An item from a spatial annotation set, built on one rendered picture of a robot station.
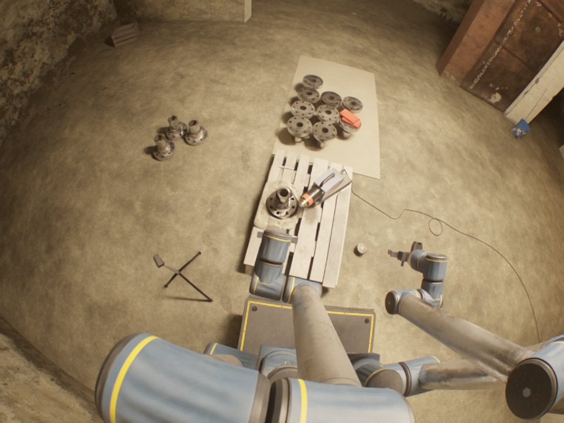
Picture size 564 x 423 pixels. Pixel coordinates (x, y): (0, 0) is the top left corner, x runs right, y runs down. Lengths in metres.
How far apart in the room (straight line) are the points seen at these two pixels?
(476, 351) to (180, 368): 0.68
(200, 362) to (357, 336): 1.73
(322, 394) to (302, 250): 1.88
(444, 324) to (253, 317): 1.32
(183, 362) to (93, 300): 2.46
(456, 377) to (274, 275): 0.85
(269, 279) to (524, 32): 5.60
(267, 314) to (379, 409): 1.57
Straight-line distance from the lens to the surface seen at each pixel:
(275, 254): 0.91
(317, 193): 2.09
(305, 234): 2.18
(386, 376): 1.22
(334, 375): 0.41
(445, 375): 1.19
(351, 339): 1.96
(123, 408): 0.30
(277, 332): 1.84
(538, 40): 5.90
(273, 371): 1.09
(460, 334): 0.81
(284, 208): 2.16
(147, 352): 0.31
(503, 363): 0.71
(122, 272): 2.57
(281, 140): 2.81
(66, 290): 3.00
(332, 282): 2.11
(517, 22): 5.51
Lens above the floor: 2.18
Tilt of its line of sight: 66 degrees down
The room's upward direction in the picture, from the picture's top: 12 degrees clockwise
